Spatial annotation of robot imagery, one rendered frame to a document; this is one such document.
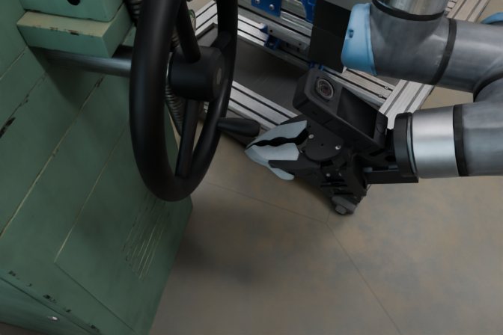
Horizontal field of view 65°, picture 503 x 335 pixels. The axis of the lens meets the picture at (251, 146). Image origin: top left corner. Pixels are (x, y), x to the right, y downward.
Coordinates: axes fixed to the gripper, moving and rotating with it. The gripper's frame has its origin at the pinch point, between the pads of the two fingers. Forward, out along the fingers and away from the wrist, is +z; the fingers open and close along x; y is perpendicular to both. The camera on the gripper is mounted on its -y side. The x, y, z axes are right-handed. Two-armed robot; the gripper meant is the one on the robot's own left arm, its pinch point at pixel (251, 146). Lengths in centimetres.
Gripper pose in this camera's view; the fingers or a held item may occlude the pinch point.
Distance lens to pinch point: 52.6
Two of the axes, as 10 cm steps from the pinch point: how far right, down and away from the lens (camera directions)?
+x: 2.7, -8.0, 5.4
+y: 4.7, 6.0, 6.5
